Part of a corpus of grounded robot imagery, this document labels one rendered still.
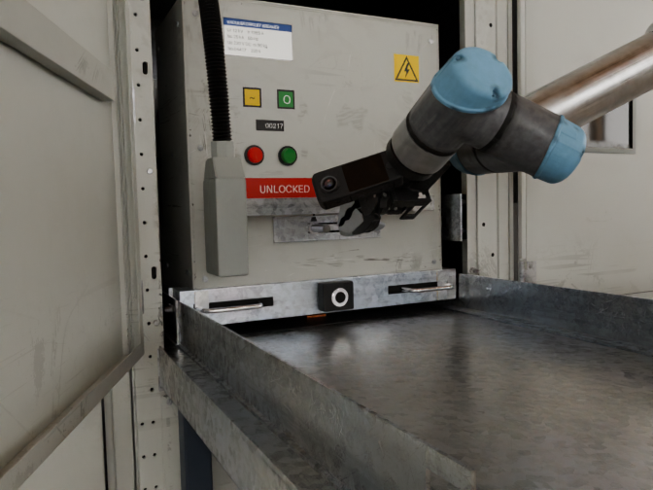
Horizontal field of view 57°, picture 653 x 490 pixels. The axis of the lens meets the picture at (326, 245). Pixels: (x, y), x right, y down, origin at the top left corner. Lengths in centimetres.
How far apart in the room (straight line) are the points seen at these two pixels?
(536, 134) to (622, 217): 76
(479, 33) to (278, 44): 40
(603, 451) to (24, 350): 51
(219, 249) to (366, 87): 43
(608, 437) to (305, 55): 76
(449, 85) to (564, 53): 70
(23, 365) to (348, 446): 31
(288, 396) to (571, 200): 92
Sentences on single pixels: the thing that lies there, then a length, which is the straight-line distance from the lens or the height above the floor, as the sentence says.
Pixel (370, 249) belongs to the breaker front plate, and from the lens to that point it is 111.
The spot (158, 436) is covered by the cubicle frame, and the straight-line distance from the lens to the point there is 99.
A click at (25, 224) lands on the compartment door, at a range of 63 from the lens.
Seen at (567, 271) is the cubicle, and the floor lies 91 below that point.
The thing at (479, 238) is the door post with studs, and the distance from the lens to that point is 120.
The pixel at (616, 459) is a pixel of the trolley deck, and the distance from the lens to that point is 55.
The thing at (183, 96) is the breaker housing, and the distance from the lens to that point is 102.
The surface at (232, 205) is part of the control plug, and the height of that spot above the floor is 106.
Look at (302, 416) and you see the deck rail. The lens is 52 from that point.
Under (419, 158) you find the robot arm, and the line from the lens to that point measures 74.
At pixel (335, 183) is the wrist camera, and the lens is 77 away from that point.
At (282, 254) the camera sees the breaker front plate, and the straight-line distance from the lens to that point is 104.
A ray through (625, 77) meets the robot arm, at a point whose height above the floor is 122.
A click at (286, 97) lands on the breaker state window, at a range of 106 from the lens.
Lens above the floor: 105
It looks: 4 degrees down
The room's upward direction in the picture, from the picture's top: 1 degrees counter-clockwise
